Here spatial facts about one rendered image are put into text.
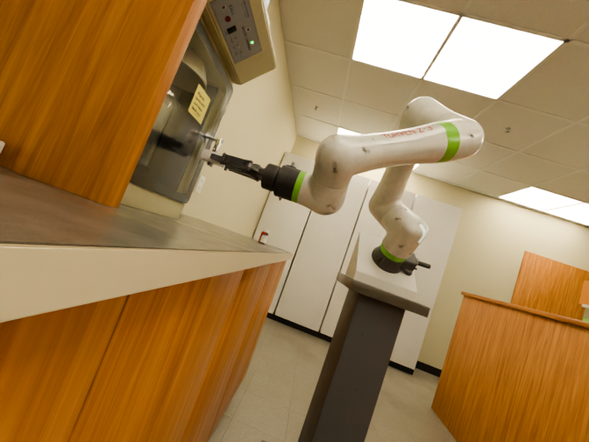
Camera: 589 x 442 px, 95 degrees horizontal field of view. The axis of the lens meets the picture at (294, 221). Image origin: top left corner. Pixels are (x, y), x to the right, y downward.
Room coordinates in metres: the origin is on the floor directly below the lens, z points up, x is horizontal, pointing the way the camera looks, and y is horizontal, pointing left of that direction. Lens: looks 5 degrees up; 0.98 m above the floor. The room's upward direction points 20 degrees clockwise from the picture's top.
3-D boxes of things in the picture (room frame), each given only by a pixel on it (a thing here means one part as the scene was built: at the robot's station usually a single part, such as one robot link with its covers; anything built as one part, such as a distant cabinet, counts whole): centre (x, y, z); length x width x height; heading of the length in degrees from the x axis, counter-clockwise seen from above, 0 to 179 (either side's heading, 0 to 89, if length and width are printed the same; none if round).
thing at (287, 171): (0.76, 0.06, 1.15); 0.09 x 0.06 x 0.12; 174
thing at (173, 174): (0.68, 0.35, 1.19); 0.30 x 0.01 x 0.40; 174
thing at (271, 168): (0.76, 0.13, 1.15); 0.09 x 0.08 x 0.07; 84
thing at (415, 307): (1.22, -0.46, 0.92); 0.32 x 0.32 x 0.04; 89
